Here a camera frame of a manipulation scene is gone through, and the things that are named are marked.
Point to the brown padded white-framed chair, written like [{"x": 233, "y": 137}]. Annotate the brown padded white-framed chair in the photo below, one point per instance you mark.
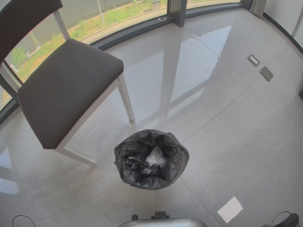
[{"x": 66, "y": 84}]

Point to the clear printed wrapper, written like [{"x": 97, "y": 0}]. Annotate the clear printed wrapper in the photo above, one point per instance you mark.
[{"x": 155, "y": 157}]

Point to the crumpled black plastic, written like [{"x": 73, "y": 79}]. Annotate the crumpled black plastic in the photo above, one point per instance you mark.
[{"x": 142, "y": 165}]

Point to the black plastic bag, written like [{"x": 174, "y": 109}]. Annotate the black plastic bag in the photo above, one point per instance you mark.
[{"x": 132, "y": 145}]

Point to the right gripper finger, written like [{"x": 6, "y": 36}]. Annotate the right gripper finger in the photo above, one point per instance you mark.
[{"x": 290, "y": 220}]

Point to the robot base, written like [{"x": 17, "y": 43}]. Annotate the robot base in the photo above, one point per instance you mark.
[{"x": 165, "y": 222}]

